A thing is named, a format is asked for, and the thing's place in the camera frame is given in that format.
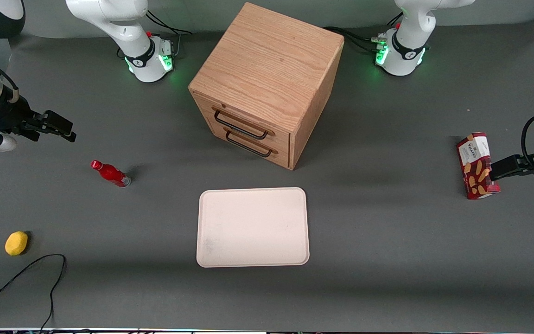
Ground wooden drawer with handle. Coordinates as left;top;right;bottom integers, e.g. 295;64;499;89
206;117;292;168
193;92;292;150

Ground yellow lemon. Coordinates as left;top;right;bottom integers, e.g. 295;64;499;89
5;231;29;256

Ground red shortbread cookie box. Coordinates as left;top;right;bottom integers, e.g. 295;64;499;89
456;132;501;200

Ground cream plastic tray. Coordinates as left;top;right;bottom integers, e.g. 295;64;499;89
196;187;310;268

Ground black arm base cables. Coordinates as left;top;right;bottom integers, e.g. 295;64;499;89
117;9;193;60
323;13;403;54

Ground thin black table cable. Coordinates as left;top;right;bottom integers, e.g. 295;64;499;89
0;254;67;331

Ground black metal drawer handle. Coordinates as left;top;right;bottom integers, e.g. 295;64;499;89
211;107;276;141
223;128;278;158

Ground oak wooden drawer cabinet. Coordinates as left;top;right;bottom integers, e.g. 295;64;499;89
188;2;345;171

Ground small red bottle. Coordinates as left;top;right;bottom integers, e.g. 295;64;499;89
90;160;132;188

